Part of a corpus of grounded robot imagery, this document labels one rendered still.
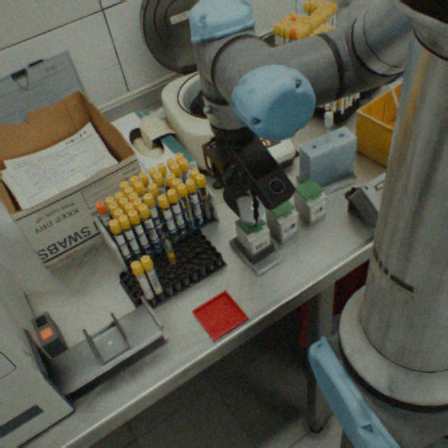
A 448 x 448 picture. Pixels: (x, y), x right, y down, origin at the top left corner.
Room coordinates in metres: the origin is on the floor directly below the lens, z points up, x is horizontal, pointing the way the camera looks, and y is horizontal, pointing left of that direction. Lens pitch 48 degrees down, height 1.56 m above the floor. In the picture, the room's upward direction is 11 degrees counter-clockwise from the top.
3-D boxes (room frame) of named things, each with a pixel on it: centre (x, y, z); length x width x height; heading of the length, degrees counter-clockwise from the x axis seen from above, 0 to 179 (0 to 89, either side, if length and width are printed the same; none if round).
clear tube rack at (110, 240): (0.64, 0.12, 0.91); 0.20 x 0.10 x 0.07; 115
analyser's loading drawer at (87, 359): (0.38, 0.23, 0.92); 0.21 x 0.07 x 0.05; 115
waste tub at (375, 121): (0.74, -0.39, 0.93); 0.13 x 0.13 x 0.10; 29
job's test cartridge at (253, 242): (0.54, -0.05, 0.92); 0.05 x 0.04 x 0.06; 25
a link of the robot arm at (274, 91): (0.46, -0.09, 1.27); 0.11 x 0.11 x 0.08; 15
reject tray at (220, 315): (0.43, 0.03, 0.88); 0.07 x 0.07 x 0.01; 25
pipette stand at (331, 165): (0.69, -0.22, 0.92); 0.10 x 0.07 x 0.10; 107
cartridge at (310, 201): (0.61, -0.16, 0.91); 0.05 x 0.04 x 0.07; 25
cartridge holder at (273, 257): (0.54, -0.05, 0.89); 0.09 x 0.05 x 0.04; 25
